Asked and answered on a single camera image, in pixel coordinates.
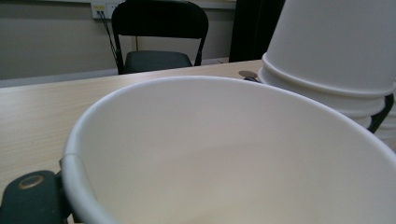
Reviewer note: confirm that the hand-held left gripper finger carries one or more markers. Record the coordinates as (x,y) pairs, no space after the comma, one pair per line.
(31,199)

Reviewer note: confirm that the white paper drinking cup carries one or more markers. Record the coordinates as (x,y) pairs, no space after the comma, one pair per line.
(233,161)

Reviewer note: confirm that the black folding chair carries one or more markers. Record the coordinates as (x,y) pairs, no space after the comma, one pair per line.
(155,37)

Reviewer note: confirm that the round black table grommet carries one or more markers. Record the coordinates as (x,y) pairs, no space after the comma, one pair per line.
(247,74)

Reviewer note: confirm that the black curtain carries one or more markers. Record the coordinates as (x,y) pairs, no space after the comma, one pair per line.
(253,28)

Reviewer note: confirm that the white wall outlet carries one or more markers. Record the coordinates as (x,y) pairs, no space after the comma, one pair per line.
(104,9)

